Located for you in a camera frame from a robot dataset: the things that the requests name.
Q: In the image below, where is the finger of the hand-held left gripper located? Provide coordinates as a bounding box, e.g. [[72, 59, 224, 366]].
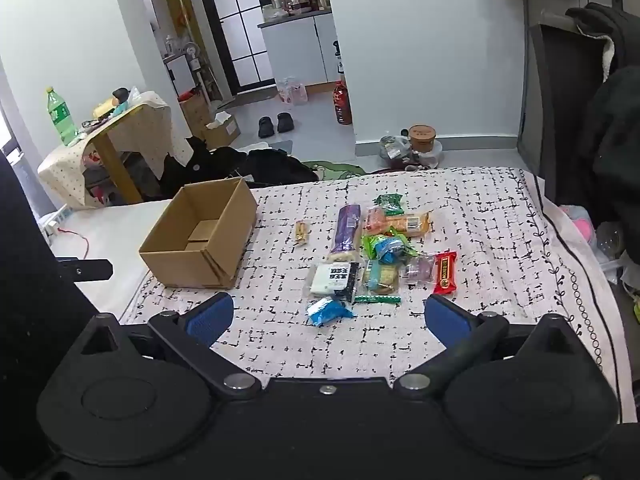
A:
[[55, 258, 114, 282]]

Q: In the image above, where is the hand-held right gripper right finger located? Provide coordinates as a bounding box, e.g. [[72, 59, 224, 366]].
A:
[[394, 293, 584, 402]]

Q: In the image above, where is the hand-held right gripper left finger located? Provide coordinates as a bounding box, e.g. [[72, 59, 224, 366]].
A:
[[80, 292, 262, 402]]

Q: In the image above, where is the red snack bar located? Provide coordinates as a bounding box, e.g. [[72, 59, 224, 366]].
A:
[[432, 251, 459, 295]]

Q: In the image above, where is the cardboard box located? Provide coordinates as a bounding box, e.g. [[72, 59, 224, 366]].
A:
[[138, 177, 259, 291]]

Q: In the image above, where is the orange cracker packet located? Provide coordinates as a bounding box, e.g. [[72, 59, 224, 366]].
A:
[[363, 207, 432, 239]]

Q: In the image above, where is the dark green snack packet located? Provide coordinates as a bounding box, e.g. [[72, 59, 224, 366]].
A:
[[373, 193, 405, 216]]

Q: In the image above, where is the clear purple snack packet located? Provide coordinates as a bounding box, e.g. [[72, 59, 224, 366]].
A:
[[402, 254, 436, 287]]

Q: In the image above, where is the white power strip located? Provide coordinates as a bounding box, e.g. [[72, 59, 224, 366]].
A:
[[39, 204, 74, 236]]

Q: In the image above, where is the clear cracker packet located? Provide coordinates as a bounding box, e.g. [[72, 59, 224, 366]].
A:
[[360, 258, 401, 295]]

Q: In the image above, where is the blue snack packet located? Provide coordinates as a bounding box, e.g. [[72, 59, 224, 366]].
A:
[[374, 237, 407, 265], [305, 295, 354, 329]]

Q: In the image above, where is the printed blanket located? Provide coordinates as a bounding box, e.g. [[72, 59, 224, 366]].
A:
[[117, 166, 634, 426]]

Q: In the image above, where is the light green snack packet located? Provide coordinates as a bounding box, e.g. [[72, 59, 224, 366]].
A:
[[361, 227, 417, 262]]

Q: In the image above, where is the black and white snack packet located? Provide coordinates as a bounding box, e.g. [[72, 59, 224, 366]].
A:
[[309, 261, 361, 304]]

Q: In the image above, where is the table with dotted cloth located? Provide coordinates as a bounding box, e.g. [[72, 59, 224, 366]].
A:
[[37, 90, 174, 209]]

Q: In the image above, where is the green soda bottle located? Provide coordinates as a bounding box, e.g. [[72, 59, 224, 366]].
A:
[[46, 87, 79, 147]]

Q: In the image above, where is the pink plush toy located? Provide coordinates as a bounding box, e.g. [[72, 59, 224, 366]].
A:
[[559, 204, 599, 246]]

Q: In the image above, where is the clear plastic bag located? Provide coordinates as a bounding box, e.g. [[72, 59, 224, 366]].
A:
[[378, 132, 444, 170]]

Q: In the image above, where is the brown paper bowl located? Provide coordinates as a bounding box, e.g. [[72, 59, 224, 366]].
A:
[[408, 124, 438, 154]]

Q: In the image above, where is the green frog rug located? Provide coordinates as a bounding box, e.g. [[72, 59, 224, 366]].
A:
[[302, 159, 366, 179]]

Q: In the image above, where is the low cardboard carton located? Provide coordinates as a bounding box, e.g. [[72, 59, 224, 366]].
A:
[[199, 112, 241, 150]]

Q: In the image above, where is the white low cabinet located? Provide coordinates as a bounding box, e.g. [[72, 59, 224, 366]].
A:
[[162, 52, 196, 101]]

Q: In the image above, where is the grey wardrobe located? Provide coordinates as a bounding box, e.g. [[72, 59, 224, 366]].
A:
[[517, 0, 626, 202]]

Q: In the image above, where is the red drink bottle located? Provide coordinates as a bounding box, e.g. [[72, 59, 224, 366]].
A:
[[333, 80, 353, 126]]

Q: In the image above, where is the white fan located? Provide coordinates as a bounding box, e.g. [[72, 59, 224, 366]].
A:
[[182, 42, 204, 72]]

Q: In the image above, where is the pink plastic bag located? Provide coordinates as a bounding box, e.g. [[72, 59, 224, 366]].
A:
[[277, 77, 308, 106]]

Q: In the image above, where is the white kitchen cabinet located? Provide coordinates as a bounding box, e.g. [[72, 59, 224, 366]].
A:
[[257, 10, 341, 89]]

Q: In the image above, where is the black-framed glass door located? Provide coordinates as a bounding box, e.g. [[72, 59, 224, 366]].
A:
[[192, 0, 277, 96]]

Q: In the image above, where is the red cable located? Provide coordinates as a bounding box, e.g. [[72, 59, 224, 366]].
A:
[[57, 228, 90, 257]]

